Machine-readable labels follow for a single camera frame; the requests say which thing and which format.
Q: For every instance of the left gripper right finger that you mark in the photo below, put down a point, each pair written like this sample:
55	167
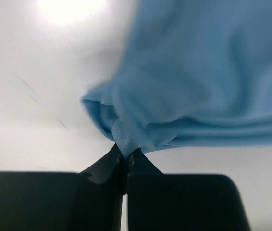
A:
181	202

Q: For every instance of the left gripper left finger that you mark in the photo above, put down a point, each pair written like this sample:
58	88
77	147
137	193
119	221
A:
90	200

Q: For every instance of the light blue shorts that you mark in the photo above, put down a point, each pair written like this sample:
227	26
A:
194	73

